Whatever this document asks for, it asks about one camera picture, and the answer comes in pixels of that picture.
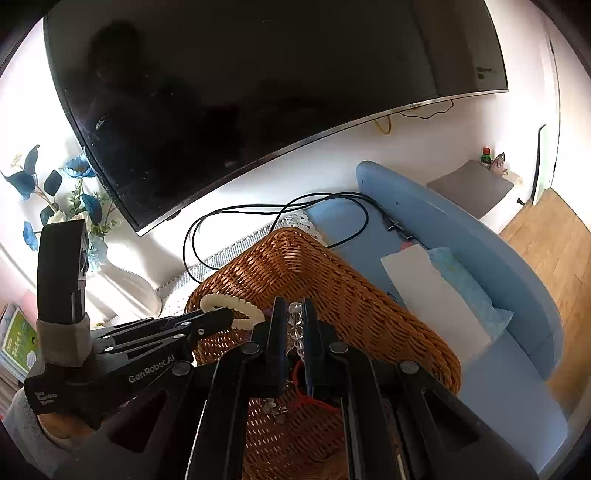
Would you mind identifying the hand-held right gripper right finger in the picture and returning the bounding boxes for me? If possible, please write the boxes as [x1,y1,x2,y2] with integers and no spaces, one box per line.
[302,298,539,480]

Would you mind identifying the light blue tissue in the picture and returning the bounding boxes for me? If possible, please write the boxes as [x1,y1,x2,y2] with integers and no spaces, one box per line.
[427,246,515,340]

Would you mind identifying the person's left forearm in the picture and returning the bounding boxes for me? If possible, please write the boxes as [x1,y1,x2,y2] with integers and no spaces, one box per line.
[2,390,70,478]

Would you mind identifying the grey pad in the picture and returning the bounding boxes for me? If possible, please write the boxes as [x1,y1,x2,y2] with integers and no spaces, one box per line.
[426,160,515,220]

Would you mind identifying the black television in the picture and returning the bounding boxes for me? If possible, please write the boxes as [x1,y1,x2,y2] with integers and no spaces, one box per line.
[43,0,509,237]

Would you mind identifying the blue white artificial flowers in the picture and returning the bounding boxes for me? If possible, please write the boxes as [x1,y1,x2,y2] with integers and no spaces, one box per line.
[0,145,122,273]

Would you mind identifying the white ribbed vase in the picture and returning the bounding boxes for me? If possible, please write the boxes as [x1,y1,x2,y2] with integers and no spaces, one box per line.
[95,242,163,315]

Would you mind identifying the long black cable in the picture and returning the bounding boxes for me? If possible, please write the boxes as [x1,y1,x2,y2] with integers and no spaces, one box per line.
[183,191,416,283]

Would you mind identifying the bead bracelet with charms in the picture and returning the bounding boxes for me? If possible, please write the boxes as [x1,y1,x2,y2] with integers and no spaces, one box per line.
[263,399,289,423]

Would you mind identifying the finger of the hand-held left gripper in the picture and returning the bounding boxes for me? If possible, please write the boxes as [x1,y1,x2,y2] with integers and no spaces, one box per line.
[99,329,218,356]
[95,307,234,340]

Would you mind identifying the thin black television cable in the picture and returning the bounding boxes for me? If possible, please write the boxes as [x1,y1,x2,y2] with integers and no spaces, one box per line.
[399,99,455,119]

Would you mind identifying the red cord bracelet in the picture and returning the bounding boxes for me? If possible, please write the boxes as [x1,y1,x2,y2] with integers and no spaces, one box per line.
[286,360,340,411]

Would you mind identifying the brown wicker basket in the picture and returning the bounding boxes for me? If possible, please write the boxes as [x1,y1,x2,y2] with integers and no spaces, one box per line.
[185,227,462,480]

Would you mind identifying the white paper sheet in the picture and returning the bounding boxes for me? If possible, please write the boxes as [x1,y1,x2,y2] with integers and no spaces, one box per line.
[380,244,494,363]

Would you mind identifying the green cover book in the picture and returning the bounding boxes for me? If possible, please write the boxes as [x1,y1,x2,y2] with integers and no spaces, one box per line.
[0,305,40,374]

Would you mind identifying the person's left hand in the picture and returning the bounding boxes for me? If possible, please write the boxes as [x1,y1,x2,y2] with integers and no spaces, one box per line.
[36,412,100,438]

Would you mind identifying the cream spiral hair tie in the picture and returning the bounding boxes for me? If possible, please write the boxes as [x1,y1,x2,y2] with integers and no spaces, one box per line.
[199,294,265,329]

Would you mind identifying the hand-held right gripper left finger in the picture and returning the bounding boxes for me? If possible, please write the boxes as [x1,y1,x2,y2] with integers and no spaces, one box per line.
[53,296,289,480]

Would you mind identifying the clear bead bracelet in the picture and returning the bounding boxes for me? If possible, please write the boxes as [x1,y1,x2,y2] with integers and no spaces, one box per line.
[287,302,308,358]

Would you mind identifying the blue curved board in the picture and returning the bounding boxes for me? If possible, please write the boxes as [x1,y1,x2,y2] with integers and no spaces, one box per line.
[355,160,565,393]

